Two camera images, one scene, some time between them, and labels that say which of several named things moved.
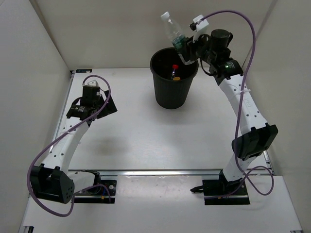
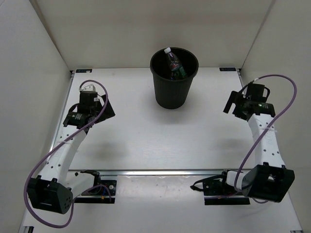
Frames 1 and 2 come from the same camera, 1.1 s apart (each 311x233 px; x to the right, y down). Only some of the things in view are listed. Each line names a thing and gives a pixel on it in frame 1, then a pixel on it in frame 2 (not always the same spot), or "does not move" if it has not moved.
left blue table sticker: (83, 70) does not move
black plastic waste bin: (172, 78) does not move
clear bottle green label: (175, 32) to (178, 71)
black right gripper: (191, 48) to (234, 96)
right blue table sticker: (228, 69) does not move
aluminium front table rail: (166, 172) does not move
